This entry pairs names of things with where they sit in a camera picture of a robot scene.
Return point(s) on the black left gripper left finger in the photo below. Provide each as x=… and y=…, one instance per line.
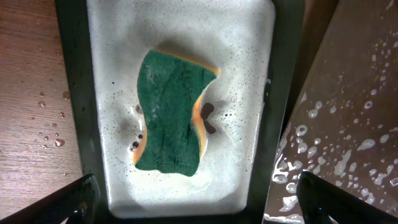
x=75, y=203

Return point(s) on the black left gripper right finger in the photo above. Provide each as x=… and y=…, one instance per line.
x=323, y=202

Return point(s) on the small black soapy tray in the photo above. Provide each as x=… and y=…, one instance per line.
x=251, y=45

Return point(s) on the green and yellow sponge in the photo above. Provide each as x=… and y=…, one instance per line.
x=170, y=91

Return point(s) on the dark brown plastic tray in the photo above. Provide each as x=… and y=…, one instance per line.
x=344, y=125

